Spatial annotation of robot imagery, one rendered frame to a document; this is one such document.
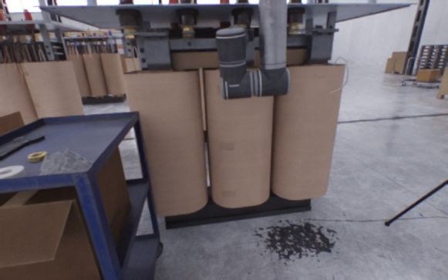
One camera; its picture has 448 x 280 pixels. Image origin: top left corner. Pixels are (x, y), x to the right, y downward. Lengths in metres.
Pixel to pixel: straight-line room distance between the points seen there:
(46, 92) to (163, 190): 2.21
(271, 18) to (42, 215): 0.89
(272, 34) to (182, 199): 1.05
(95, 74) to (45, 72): 3.84
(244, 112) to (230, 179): 0.43
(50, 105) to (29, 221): 2.67
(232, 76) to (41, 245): 0.74
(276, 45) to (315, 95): 0.59
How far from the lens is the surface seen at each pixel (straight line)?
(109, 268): 0.79
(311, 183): 1.64
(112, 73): 6.91
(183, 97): 1.24
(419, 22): 14.05
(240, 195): 1.50
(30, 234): 0.70
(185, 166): 1.36
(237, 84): 0.91
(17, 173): 0.76
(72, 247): 0.80
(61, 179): 0.65
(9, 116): 1.50
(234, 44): 0.87
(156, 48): 1.26
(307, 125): 1.44
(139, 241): 1.56
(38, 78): 3.30
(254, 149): 1.37
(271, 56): 0.91
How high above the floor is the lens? 1.15
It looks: 21 degrees down
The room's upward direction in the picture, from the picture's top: 2 degrees counter-clockwise
